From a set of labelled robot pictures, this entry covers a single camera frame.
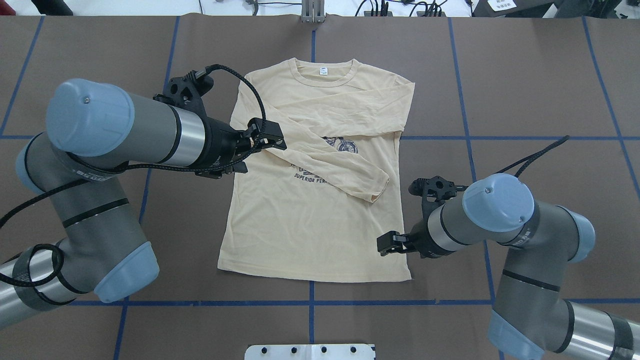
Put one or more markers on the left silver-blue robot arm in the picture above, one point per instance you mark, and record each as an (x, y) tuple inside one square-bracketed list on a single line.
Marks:
[(94, 132)]

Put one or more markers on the cream long-sleeve printed shirt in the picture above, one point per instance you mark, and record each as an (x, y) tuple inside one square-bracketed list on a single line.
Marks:
[(314, 211)]

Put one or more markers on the aluminium frame post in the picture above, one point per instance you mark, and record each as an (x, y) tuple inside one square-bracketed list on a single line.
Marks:
[(313, 11)]

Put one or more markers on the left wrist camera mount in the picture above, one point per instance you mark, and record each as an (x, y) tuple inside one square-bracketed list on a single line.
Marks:
[(186, 92)]

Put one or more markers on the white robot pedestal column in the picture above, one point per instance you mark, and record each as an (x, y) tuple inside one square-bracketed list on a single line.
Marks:
[(331, 351)]

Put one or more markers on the black box with label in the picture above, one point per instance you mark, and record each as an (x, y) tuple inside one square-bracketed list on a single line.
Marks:
[(511, 8)]

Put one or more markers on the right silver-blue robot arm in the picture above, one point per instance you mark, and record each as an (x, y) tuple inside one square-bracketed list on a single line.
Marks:
[(528, 316)]

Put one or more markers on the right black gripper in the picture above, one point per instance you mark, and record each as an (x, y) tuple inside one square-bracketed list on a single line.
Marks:
[(421, 241)]

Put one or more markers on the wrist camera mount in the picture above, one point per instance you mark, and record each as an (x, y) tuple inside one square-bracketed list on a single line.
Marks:
[(186, 92), (434, 192)]

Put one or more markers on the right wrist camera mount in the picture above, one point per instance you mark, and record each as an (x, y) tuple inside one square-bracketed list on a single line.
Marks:
[(434, 192)]

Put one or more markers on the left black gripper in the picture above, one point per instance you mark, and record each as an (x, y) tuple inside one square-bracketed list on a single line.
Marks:
[(220, 145)]

